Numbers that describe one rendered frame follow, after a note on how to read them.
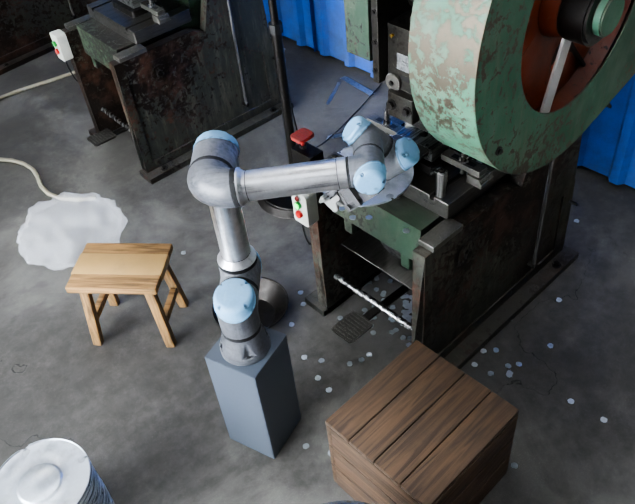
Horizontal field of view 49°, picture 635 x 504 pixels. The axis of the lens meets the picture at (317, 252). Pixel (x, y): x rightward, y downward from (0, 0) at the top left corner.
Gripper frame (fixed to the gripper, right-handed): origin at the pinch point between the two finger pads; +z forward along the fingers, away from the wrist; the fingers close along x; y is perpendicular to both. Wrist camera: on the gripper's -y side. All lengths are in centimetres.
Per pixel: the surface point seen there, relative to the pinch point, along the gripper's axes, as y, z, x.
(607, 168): 71, -1, 160
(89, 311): -13, 110, -23
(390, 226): 21.1, 5.1, 23.2
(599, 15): 1, -83, 19
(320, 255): 19, 45, 29
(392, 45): -23.1, -26.7, 32.7
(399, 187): 11.1, -11.4, 17.5
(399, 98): -9.8, -19.7, 30.8
